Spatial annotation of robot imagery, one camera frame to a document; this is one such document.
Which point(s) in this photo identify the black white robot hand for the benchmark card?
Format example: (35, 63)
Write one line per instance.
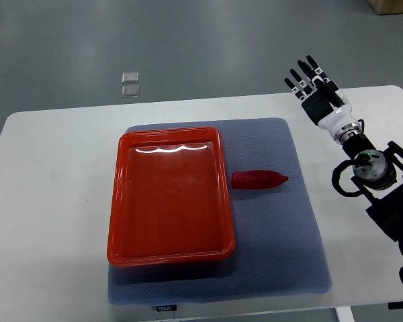
(323, 101)

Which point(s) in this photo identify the red pepper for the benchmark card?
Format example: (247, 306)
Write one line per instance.
(257, 179)

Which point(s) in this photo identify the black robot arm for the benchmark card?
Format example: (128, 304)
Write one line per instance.
(375, 174)

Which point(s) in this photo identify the red plastic tray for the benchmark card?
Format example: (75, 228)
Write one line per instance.
(170, 200)

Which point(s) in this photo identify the wooden box corner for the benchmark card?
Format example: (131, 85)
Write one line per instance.
(387, 7)

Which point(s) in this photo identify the blue-grey textured mat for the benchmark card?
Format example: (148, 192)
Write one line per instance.
(278, 248)

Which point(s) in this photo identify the upper metal floor plate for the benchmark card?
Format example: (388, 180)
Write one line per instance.
(130, 77)

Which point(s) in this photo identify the white table leg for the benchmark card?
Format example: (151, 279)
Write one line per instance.
(344, 314)

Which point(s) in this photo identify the black table label right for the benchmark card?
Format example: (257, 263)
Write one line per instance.
(395, 305)

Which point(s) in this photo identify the black table label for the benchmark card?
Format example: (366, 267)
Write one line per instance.
(166, 308)
(395, 305)

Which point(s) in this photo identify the black table label left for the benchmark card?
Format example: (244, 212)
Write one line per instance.
(166, 308)

